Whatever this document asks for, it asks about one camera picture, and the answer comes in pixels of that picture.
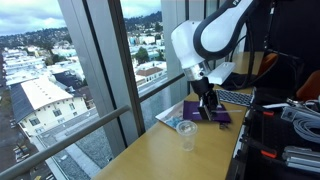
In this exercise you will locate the black camera stand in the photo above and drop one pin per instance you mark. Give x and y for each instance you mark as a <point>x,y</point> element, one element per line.
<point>269,26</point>

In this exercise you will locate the grey metal window railing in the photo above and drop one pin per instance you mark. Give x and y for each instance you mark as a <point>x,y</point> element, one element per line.
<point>66,142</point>

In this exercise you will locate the wide grey window column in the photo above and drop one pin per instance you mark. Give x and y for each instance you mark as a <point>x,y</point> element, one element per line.
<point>165,66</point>

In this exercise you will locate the black optical breadboard table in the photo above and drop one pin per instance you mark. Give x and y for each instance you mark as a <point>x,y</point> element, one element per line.
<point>276,133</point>

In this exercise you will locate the grey adapter box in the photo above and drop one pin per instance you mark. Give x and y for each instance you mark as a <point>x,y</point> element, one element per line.
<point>289,114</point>

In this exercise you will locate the grey slanted window post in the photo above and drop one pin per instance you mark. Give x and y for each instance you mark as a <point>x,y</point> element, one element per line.
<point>100,66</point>

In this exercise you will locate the orange chair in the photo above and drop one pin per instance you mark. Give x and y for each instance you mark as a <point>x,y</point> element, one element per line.
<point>268,63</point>
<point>311,88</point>

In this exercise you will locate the clear plastic cup with lid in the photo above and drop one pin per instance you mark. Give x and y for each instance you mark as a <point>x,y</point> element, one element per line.
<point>186,133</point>

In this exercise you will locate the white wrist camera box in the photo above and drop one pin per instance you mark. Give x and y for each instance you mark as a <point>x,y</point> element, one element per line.
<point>221,72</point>

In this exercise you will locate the aluminium extrusion bar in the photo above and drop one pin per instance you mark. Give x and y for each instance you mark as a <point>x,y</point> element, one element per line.
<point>301,153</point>

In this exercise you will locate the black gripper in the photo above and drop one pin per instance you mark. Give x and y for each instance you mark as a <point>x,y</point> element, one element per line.
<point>201,87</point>

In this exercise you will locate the white flat strip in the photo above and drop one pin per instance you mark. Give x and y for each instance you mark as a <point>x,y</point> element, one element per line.
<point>275,105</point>

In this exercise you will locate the small metal binder clip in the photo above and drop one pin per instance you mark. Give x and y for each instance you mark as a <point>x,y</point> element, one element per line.
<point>223,126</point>

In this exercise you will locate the white computer keyboard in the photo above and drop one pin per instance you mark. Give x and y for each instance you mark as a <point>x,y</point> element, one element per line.
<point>236,98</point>

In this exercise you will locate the black chair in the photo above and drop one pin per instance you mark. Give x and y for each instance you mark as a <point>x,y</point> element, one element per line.
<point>283,80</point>

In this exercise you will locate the purple folder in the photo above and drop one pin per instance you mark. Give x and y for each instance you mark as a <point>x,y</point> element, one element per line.
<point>190,115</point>

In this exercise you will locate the clear plastic straw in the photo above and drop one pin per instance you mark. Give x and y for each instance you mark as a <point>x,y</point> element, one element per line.
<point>230,111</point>

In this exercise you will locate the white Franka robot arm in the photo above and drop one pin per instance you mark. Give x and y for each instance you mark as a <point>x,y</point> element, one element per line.
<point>213,30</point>

